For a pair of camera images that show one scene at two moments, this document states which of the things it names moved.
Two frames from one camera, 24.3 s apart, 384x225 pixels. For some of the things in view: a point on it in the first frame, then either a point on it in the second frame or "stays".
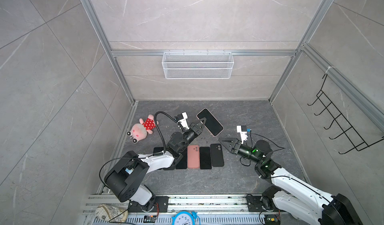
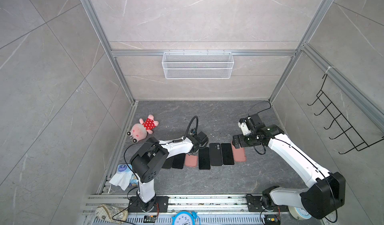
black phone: x=205 y=161 stays
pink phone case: x=193 y=156 stays
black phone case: x=216 y=154 stays
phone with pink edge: x=214 y=127 → x=227 y=154
